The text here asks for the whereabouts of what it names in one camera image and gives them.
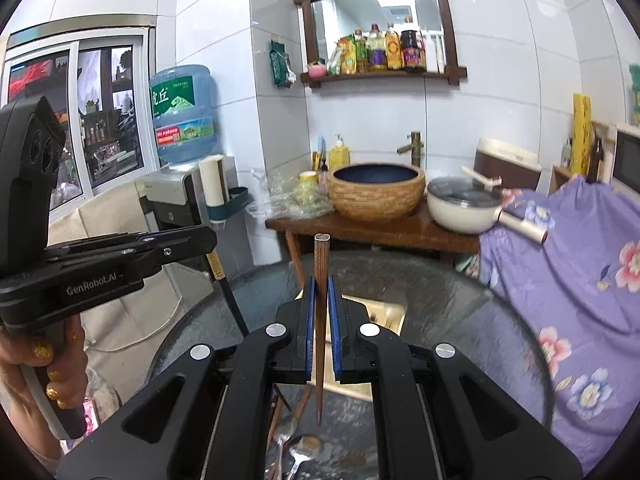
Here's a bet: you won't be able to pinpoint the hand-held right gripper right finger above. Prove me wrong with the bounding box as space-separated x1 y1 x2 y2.
327 275 584 480

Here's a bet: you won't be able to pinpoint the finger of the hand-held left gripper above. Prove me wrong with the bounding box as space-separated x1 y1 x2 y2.
46 225 219 282

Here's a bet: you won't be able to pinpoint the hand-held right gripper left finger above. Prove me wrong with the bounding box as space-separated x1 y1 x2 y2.
56 276 317 480

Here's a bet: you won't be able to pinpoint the cream plastic utensil holder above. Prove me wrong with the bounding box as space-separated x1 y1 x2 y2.
320 300 407 403

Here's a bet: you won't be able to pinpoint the dark wooden chopstick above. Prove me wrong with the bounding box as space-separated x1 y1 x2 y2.
312 232 332 428

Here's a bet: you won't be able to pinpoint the metal spoon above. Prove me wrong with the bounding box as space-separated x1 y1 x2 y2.
285 434 322 480
272 420 299 480

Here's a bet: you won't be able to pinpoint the person's left hand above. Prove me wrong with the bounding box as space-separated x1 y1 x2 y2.
0 325 87 461

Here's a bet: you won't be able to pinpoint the grey water dispenser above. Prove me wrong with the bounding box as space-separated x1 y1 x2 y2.
134 157 241 281

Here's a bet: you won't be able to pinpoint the teal cup holder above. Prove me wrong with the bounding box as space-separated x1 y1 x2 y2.
206 186 250 224

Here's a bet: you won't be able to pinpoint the black rod with gold band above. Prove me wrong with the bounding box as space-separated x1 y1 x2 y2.
205 252 251 339

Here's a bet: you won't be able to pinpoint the paper towel roll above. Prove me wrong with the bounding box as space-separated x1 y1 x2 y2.
199 156 230 209

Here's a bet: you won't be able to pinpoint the wooden side table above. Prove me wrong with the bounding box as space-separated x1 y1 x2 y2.
265 205 483 291

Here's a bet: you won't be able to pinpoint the crumpled clear plastic bags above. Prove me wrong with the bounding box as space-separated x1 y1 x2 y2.
247 167 334 219

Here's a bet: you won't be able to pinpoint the woven pattern basin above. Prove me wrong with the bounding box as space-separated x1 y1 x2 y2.
326 161 427 222

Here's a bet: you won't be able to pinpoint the blue water bottle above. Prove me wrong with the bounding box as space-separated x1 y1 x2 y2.
149 64 217 164

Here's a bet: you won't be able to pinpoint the sliding aluminium window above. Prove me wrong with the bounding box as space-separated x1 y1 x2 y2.
2 25 159 211

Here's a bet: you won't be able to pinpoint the round glass table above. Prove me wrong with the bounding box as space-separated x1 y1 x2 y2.
145 252 557 480

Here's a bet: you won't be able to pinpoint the white pot with glass lid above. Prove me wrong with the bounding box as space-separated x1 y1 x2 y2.
426 166 550 246

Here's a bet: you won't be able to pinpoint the yellow soap pump bottle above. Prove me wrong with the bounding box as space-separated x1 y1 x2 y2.
327 134 351 170

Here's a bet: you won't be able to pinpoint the bronze faucet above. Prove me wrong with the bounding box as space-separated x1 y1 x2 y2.
396 131 426 166

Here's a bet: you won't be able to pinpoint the green hanging packet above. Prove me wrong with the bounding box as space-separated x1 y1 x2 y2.
269 40 297 86

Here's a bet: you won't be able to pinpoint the brown white rice cooker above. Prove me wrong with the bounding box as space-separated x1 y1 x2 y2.
472 137 544 191

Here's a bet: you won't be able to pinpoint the wooden framed mirror shelf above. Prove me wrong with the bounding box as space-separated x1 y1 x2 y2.
294 0 469 90

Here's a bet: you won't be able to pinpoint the purple floral cloth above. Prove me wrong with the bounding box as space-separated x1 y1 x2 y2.
475 175 640 462

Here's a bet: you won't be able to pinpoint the yellow green snack pouch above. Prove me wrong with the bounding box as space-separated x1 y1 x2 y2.
327 37 357 76

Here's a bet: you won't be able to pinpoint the green label bottle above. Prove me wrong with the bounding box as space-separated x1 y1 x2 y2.
353 30 369 74

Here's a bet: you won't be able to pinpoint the yellow oil bottle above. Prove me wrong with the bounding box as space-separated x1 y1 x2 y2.
385 22 403 70
366 24 388 71

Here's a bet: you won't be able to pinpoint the white plastic bottle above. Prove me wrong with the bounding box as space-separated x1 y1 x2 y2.
423 30 446 74

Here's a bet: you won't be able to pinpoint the dark soy sauce bottle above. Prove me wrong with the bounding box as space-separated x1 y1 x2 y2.
400 16 426 72

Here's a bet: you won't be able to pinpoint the brown glass bottle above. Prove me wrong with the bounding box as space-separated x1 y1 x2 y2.
587 127 604 184

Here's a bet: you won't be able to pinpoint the yellow roll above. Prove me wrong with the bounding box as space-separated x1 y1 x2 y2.
572 94 594 176

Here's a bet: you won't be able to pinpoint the small wooden rack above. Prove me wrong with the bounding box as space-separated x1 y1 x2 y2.
552 122 619 196

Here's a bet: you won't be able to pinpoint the white microwave oven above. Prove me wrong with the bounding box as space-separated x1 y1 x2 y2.
611 125 640 196

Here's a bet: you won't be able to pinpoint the blue yellow handled tools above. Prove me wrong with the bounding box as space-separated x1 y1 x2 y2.
312 135 329 172

